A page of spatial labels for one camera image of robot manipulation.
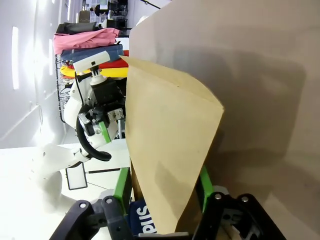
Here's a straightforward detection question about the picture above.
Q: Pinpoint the navy blue zipper pouch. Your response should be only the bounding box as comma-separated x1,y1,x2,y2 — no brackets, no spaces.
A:
128,198,159,236

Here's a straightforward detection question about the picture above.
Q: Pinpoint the black wire rack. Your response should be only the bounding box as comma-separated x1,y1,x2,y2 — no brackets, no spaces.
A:
54,53,67,122

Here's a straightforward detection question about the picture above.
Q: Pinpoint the brown cardboard box with lid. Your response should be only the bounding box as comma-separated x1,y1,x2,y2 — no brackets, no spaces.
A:
119,55,225,236

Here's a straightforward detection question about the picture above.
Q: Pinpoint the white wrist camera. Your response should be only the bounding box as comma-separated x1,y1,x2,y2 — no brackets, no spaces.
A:
72,51,112,73

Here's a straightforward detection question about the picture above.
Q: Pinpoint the black and white camera mount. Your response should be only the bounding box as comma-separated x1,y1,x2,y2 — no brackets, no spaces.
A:
76,66,109,87

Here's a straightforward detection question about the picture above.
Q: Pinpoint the black cloth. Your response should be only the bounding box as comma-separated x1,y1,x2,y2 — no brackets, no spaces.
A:
55,21,98,35

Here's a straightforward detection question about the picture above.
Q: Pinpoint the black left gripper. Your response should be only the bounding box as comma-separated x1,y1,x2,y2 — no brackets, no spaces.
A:
89,79,125,121

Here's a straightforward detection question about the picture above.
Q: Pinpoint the red cloth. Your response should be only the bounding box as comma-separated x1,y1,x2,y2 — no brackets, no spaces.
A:
98,49,130,70

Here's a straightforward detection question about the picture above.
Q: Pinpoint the pink cloth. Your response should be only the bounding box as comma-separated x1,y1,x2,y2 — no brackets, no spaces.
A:
53,27,121,55

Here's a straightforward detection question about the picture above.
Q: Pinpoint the blue cloth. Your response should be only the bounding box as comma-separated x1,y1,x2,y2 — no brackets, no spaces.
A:
60,44,125,62

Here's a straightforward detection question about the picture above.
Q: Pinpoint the yellow cloth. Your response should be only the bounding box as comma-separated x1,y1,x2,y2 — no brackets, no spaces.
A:
59,64,129,80

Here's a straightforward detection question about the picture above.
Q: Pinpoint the thin black camera cable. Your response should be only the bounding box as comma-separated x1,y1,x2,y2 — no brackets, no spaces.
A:
74,72,85,107

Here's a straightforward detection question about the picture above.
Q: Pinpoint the green wrist mount ring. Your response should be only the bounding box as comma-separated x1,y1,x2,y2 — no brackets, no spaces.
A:
98,120,112,144

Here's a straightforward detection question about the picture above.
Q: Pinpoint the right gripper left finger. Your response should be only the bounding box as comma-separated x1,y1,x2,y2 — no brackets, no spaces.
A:
49,166,136,240

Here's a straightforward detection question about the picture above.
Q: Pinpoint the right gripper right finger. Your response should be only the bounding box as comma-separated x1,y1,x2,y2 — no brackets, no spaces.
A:
192,164,287,240

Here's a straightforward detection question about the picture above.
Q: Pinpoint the black braided cable hose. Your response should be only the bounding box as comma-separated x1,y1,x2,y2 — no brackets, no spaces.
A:
76,116,112,162

